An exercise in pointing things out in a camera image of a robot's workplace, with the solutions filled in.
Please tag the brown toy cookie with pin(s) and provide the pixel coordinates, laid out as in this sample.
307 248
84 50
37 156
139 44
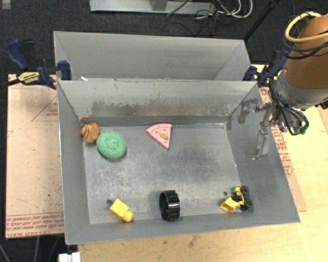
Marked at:
89 132

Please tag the yellow and black toy vehicle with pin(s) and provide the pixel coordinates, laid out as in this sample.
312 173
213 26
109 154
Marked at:
236 201

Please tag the green round sponge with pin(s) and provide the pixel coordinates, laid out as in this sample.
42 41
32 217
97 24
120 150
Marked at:
111 145

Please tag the pink wedge toy slice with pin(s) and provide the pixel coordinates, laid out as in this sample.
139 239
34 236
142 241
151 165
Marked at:
161 135

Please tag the yellow toy block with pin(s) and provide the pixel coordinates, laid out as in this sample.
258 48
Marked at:
119 209

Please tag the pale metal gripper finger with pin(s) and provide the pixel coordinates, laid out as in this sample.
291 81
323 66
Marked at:
246 106
263 143

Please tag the black ribbed wheel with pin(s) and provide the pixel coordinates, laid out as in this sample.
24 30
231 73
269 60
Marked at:
169 205

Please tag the brown cardboard board red print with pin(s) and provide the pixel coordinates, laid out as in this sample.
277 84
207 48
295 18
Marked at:
32 160

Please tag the grey metal bin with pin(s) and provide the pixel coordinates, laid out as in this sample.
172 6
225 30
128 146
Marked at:
180 168

